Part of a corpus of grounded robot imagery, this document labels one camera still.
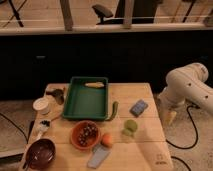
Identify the dark purple bowl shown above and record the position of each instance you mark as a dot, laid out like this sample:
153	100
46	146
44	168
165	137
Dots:
40	154

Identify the orange bowl with grapes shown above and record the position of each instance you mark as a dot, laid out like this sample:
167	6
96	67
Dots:
85	135

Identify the orange fruit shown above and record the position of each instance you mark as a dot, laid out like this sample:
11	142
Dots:
107	140

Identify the black office chair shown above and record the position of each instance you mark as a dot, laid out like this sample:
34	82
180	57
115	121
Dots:
143	12

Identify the yellow corn cob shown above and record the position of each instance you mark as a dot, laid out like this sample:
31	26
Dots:
94	84

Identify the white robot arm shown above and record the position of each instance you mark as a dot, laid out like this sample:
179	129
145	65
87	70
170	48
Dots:
185	83

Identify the blue grey sponge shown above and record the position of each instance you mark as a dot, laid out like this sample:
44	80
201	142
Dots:
138	108

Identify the white brush with black bristles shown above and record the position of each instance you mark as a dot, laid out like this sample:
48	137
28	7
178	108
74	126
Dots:
42	127

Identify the white cup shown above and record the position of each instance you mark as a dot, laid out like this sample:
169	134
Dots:
41	105

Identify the green plastic tray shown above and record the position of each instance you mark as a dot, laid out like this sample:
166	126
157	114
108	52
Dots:
83	102

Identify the green plastic cup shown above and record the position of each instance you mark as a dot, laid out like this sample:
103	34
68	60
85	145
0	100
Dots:
130	127

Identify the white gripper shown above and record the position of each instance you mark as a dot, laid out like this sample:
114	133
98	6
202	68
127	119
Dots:
167	114

